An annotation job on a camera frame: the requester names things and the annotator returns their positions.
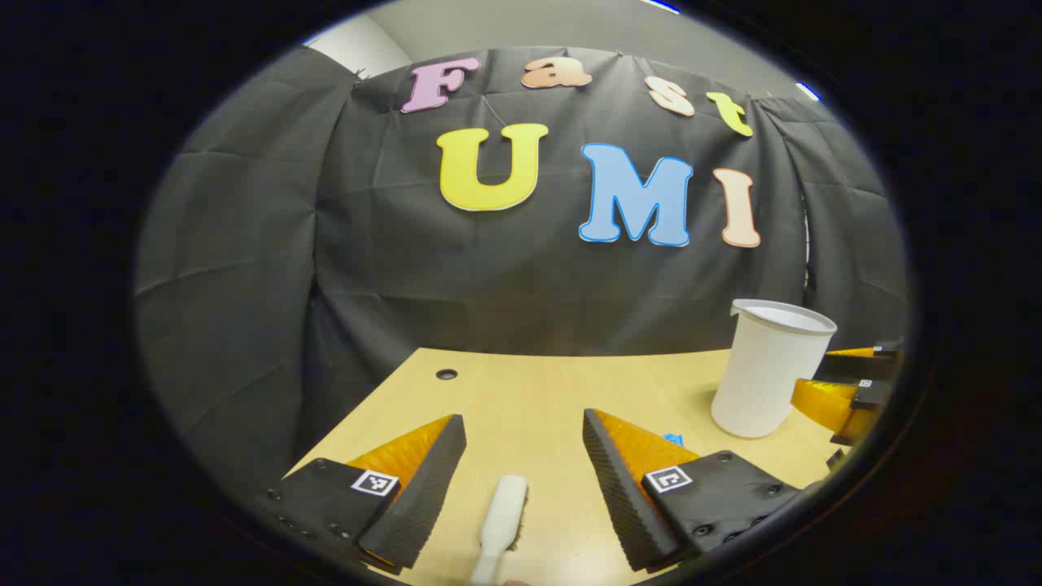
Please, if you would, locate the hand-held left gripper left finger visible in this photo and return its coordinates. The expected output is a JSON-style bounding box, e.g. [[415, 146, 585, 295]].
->
[[265, 413, 467, 575]]

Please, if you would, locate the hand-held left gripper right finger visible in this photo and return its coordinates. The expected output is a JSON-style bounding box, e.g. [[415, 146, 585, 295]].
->
[[582, 409, 803, 572]]

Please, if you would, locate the white ribbed garbage bin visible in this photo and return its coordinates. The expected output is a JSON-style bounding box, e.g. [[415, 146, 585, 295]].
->
[[711, 299, 838, 439]]

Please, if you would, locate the small white broom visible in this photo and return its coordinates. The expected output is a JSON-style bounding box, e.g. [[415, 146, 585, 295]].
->
[[468, 474, 530, 586]]

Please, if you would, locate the wooden desktop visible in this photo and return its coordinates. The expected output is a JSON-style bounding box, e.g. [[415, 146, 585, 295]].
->
[[289, 348, 847, 586]]

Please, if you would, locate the black backdrop cloth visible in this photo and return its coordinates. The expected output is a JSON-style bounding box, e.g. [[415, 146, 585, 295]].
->
[[134, 45, 908, 489]]

